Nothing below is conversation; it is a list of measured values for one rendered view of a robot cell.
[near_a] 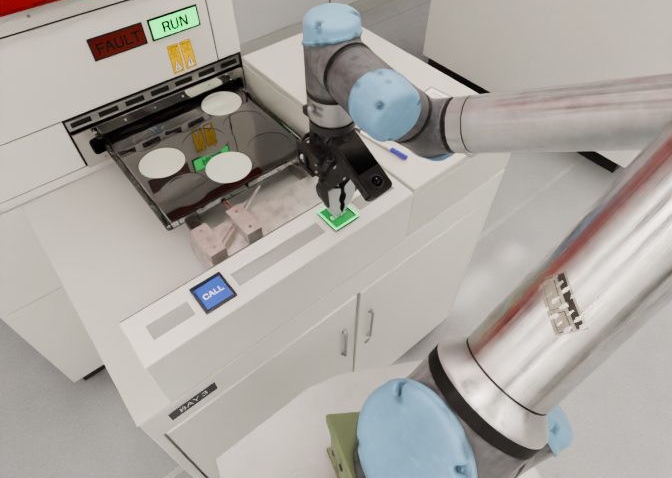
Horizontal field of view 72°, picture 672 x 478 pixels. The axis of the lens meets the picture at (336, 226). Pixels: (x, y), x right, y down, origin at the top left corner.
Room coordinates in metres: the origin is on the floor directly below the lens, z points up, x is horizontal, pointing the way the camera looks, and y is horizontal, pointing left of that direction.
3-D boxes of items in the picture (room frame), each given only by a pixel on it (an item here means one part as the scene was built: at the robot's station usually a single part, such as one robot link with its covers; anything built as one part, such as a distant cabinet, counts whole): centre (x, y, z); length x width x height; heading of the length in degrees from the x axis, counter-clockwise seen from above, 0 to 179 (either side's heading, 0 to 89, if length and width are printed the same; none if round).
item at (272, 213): (0.65, 0.12, 0.87); 0.36 x 0.08 x 0.03; 129
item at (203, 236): (0.55, 0.24, 0.89); 0.08 x 0.03 x 0.03; 39
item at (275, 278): (0.48, 0.09, 0.89); 0.55 x 0.09 x 0.14; 129
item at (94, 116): (0.96, 0.42, 0.96); 0.44 x 0.01 x 0.02; 129
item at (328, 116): (0.57, 0.01, 1.20); 0.08 x 0.08 x 0.05
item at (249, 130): (0.84, 0.30, 0.90); 0.34 x 0.34 x 0.01; 39
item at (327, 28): (0.57, 0.00, 1.28); 0.09 x 0.08 x 0.11; 29
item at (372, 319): (0.77, 0.14, 0.41); 0.97 x 0.64 x 0.82; 129
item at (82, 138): (0.95, 0.42, 0.89); 0.44 x 0.02 x 0.10; 129
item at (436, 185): (0.97, -0.09, 0.89); 0.62 x 0.35 x 0.14; 39
